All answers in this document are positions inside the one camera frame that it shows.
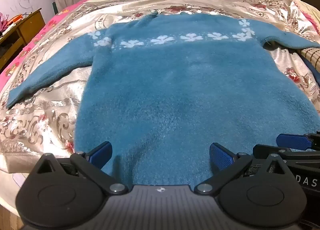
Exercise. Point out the blue flower-print sweater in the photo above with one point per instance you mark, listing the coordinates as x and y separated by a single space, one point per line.
175 89

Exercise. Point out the beige striped garment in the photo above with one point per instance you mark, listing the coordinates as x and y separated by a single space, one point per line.
312 56

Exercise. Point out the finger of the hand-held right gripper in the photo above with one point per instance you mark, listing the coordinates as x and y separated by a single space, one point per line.
292 142
287 153

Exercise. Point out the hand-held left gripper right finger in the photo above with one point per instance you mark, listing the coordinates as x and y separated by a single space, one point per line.
221 156

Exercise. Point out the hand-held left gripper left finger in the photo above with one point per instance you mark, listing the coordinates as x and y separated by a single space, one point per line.
101 153

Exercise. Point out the floral satin blanket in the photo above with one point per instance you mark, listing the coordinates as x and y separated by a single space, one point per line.
50 120

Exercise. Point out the orange item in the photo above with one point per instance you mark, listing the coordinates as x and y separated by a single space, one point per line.
15 19

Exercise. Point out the pink and yellow quilt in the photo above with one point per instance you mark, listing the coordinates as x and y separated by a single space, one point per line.
61 14

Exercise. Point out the dark blue cloth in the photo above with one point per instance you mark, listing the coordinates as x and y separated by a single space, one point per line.
313 72

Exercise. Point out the wooden desk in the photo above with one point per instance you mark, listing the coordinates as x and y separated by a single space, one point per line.
30 26

